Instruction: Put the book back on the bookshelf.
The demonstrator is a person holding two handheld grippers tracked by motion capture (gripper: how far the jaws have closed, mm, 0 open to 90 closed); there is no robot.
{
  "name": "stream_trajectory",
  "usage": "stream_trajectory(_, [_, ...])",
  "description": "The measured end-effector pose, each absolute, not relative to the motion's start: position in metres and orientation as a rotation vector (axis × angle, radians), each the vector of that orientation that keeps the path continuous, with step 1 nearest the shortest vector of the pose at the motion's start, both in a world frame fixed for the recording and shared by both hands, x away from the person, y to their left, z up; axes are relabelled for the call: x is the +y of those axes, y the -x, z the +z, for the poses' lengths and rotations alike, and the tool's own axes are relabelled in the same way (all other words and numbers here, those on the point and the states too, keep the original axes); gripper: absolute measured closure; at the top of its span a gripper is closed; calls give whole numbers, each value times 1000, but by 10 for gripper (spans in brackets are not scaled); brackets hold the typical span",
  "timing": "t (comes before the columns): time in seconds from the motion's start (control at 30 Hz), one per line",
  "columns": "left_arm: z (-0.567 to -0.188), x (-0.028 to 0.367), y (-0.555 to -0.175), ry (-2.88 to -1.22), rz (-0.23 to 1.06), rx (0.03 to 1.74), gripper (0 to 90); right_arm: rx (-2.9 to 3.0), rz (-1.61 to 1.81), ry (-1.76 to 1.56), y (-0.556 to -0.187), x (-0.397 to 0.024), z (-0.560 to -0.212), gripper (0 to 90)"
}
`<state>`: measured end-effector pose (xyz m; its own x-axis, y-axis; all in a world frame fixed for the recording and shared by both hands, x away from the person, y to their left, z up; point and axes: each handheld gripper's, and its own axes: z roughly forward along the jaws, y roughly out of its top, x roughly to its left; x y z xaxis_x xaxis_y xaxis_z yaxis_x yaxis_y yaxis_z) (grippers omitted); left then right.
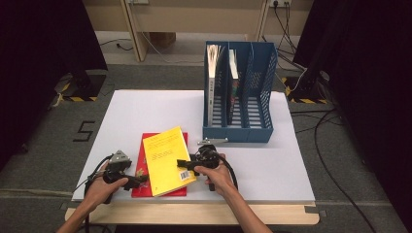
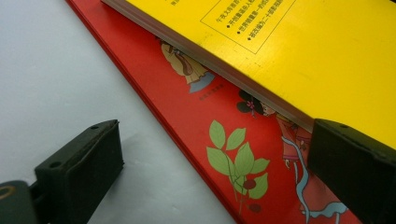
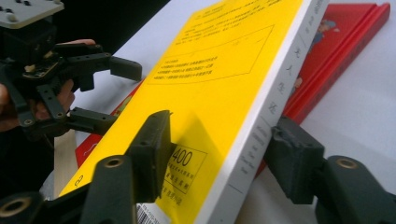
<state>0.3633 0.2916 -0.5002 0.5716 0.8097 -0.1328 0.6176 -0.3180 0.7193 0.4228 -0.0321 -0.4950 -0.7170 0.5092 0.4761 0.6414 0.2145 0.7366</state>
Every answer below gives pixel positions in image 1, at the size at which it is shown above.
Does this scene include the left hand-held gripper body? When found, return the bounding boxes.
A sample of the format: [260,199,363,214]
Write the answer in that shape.
[102,150,134,185]

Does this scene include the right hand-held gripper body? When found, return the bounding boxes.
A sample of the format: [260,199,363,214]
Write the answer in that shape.
[189,137,229,192]

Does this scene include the red book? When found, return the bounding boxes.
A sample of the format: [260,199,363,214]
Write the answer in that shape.
[130,131,189,199]

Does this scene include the yellow book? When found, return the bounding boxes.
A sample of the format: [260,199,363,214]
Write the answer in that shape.
[142,125,198,198]

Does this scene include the blue file rack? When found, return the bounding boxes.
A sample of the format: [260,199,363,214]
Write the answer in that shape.
[202,40,279,144]

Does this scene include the teal night-scene book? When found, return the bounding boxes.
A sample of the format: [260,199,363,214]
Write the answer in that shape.
[225,49,241,126]

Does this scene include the white book with picture grid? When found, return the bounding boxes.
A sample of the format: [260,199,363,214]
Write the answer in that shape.
[206,44,226,128]

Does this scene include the person's right hand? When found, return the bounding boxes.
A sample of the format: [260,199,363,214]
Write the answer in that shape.
[193,152,238,197]

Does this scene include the person's left hand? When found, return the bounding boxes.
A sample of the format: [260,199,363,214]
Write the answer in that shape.
[84,161,130,206]

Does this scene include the light wooden table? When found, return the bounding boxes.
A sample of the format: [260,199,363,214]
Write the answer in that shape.
[64,89,321,226]

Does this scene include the black stand base striped tape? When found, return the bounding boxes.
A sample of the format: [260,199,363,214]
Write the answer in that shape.
[281,69,332,105]
[53,70,108,103]

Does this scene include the grey tape piece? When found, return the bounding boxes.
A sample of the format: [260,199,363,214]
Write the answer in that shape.
[303,205,328,218]

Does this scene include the black curtain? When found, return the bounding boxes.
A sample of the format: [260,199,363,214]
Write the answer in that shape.
[0,0,108,171]
[292,0,412,224]

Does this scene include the right hand-held gripper black cable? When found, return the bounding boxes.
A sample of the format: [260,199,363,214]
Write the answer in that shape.
[219,157,240,192]

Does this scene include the hand-held gripper black cable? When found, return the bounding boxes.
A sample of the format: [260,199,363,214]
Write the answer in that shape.
[72,154,114,233]
[219,157,240,192]

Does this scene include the left hand-held gripper black cable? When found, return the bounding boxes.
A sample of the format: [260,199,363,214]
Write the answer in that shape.
[72,154,114,233]

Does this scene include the white floor cable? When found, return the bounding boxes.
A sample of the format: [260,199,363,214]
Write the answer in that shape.
[141,31,206,65]

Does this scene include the black cables on floor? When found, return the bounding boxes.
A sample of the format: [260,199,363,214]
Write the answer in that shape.
[289,108,379,233]

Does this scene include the black floor cable with plug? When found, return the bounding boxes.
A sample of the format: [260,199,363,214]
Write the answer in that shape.
[98,38,135,52]

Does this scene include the beige wooden desk frame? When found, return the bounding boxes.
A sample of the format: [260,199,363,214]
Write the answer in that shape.
[81,0,315,63]

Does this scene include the black cables from wall socket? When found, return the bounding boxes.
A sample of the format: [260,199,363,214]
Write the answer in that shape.
[260,2,308,72]

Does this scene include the white wall socket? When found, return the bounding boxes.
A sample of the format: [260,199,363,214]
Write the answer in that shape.
[269,0,292,9]

